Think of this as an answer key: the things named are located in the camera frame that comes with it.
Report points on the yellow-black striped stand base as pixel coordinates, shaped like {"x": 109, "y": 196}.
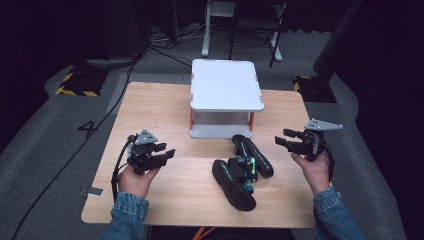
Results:
{"x": 80, "y": 83}
{"x": 315, "y": 90}

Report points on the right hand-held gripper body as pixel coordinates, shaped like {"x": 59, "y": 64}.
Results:
{"x": 310, "y": 143}

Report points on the white two-tier shoe rack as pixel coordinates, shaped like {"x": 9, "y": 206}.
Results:
{"x": 225, "y": 85}

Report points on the person's right hand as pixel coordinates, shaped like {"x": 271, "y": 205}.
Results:
{"x": 315, "y": 173}

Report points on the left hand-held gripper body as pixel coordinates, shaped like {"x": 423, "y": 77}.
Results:
{"x": 143, "y": 155}

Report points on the black slanted pole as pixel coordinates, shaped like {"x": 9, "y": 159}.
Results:
{"x": 336, "y": 36}

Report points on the white metal stand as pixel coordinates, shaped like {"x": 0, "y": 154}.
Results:
{"x": 206, "y": 33}

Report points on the black metal frame stand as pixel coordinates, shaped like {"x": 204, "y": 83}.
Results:
{"x": 253, "y": 23}

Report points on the person's left hand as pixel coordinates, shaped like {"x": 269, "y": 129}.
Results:
{"x": 135, "y": 183}

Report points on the grey tape piece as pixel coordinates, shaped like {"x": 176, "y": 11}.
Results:
{"x": 92, "y": 191}

